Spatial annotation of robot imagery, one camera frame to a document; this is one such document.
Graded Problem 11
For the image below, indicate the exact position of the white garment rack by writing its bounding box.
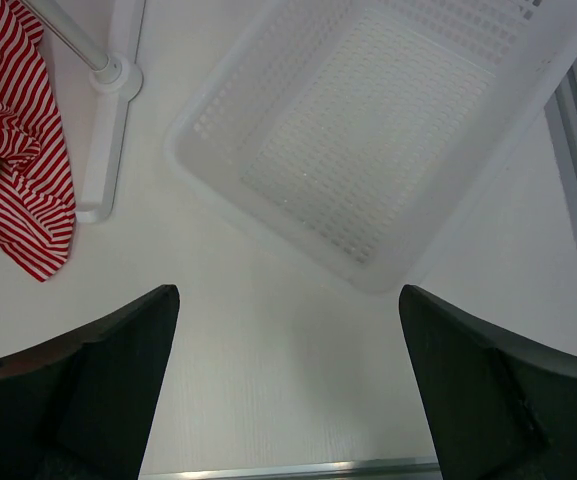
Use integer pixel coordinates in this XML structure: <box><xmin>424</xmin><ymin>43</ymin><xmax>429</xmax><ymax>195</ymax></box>
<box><xmin>24</xmin><ymin>0</ymin><xmax>145</xmax><ymax>224</ymax></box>

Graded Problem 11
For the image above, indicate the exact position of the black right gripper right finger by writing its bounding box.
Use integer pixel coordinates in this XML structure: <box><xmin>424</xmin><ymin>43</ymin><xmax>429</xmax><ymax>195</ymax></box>
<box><xmin>399</xmin><ymin>285</ymin><xmax>577</xmax><ymax>479</ymax></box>

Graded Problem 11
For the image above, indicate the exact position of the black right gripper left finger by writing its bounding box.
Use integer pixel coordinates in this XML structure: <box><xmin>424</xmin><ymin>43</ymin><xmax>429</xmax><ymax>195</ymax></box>
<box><xmin>0</xmin><ymin>285</ymin><xmax>180</xmax><ymax>479</ymax></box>

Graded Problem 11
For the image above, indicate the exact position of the white plastic basket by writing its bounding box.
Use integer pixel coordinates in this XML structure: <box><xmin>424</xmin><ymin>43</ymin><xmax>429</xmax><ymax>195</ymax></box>
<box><xmin>164</xmin><ymin>1</ymin><xmax>577</xmax><ymax>295</ymax></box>

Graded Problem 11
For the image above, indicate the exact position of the red white striped tank top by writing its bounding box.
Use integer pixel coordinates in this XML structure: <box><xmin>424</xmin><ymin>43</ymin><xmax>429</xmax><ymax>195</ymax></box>
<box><xmin>0</xmin><ymin>1</ymin><xmax>76</xmax><ymax>282</ymax></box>

